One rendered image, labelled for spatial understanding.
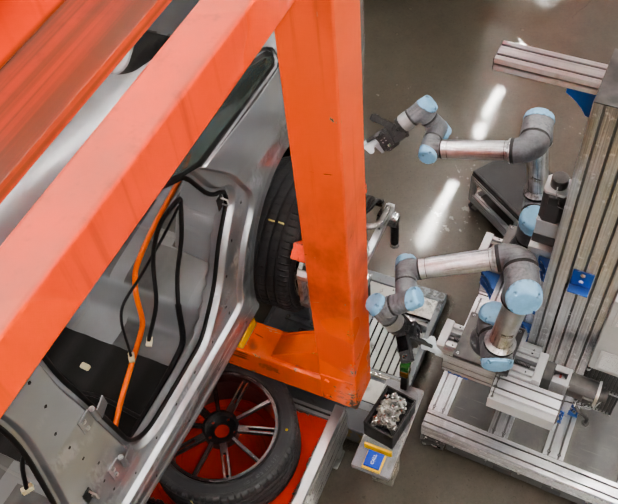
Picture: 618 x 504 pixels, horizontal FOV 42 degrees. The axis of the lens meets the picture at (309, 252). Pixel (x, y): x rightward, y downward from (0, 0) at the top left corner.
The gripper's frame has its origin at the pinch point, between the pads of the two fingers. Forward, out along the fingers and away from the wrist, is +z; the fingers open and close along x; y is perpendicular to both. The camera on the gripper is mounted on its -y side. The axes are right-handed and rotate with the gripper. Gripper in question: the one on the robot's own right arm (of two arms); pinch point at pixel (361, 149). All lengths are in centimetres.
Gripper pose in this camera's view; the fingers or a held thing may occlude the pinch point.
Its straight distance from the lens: 335.2
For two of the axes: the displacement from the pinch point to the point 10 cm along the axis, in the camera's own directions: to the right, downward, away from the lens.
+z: -7.3, 5.3, 4.4
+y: 5.3, 8.4, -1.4
